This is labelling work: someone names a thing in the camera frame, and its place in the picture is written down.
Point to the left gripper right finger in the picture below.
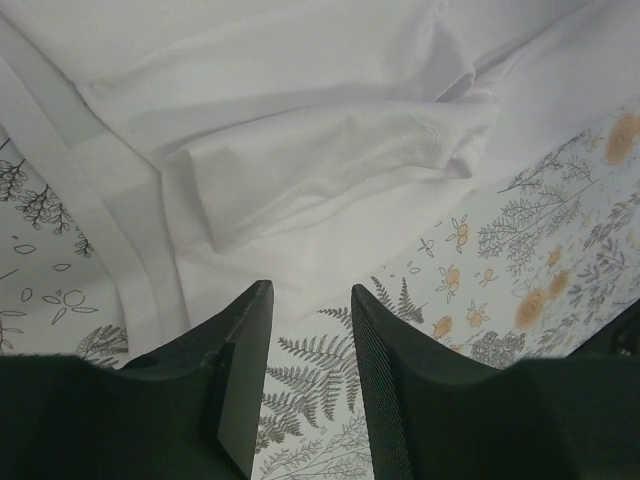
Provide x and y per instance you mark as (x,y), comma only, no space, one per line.
(433,413)

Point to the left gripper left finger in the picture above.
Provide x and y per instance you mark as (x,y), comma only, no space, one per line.
(186,410)

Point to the white t shirt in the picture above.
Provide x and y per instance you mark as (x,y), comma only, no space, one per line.
(204,145)

